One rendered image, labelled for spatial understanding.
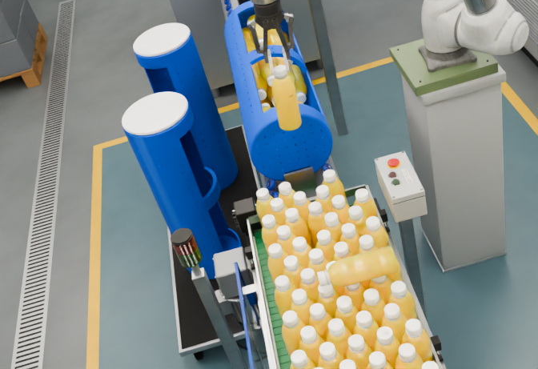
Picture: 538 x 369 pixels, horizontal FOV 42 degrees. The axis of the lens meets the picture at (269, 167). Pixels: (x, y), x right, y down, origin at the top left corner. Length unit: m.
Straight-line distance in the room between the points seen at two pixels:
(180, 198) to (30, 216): 1.66
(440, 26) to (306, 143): 0.65
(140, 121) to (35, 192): 1.87
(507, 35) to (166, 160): 1.36
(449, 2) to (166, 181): 1.31
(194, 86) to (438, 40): 1.27
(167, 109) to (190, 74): 0.53
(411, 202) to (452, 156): 0.78
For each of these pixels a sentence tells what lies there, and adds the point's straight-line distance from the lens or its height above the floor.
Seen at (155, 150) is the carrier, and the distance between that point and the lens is 2.83.
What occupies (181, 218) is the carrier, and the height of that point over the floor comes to 0.57.
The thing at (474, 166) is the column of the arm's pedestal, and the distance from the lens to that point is 2.96.
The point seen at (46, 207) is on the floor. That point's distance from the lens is 4.47.
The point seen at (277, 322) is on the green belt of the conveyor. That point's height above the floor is 0.90.
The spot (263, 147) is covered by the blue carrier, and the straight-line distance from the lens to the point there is 2.35.
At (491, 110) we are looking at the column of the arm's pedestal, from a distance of 2.82.
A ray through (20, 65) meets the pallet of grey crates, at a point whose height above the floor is 0.20.
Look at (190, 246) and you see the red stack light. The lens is 1.95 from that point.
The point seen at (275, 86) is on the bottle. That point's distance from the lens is 2.10.
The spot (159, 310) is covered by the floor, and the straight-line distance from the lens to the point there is 3.55.
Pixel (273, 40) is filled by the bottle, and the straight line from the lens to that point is 2.91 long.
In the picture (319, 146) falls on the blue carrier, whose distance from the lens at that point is 2.39.
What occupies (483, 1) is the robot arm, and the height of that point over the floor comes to 1.37.
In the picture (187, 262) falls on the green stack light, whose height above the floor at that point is 1.18.
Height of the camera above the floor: 2.56
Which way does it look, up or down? 39 degrees down
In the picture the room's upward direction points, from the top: 17 degrees counter-clockwise
